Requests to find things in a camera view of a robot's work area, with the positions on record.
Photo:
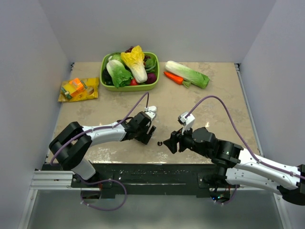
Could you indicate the napa cabbage on table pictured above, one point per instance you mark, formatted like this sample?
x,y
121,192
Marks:
x,y
199,79

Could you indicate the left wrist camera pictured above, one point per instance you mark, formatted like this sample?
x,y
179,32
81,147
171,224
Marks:
x,y
151,115

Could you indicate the white earbud charging case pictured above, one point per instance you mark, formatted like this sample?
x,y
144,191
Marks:
x,y
152,109

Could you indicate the orange juice box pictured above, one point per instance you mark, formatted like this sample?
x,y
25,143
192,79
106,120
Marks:
x,y
73,88

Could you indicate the dark red grapes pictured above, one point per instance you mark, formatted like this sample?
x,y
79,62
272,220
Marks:
x,y
129,50

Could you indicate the green lettuce in basket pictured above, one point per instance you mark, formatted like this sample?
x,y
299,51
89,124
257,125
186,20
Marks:
x,y
120,76

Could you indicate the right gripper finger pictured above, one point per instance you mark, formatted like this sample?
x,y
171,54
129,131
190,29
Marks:
x,y
176,136
171,145

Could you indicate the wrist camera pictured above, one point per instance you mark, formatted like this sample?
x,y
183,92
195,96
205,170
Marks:
x,y
186,120
151,115

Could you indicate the orange toy carrot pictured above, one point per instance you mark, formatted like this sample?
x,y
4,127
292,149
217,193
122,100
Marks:
x,y
177,79

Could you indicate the yellow napa cabbage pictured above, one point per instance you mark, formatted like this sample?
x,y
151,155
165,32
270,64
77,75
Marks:
x,y
134,61

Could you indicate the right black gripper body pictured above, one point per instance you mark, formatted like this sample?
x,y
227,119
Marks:
x,y
186,140

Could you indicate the yellow snack bag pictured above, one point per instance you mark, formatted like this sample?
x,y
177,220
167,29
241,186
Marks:
x,y
90,93

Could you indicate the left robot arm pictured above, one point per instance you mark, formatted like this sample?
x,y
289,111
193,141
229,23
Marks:
x,y
70,146

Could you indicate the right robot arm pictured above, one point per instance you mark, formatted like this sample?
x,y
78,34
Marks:
x,y
236,166

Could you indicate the round green cabbage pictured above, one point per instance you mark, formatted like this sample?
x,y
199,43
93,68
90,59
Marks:
x,y
116,56

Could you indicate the green plastic basket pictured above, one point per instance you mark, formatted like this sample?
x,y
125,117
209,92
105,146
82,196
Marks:
x,y
133,88

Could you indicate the dark green leafy vegetable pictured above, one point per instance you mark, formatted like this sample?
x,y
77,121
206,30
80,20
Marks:
x,y
150,64

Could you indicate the purple onion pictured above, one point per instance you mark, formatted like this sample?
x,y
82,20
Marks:
x,y
151,78

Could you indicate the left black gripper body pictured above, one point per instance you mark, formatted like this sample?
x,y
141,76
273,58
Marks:
x,y
141,135

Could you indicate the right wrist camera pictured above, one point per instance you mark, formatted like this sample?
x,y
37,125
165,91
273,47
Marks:
x,y
186,120

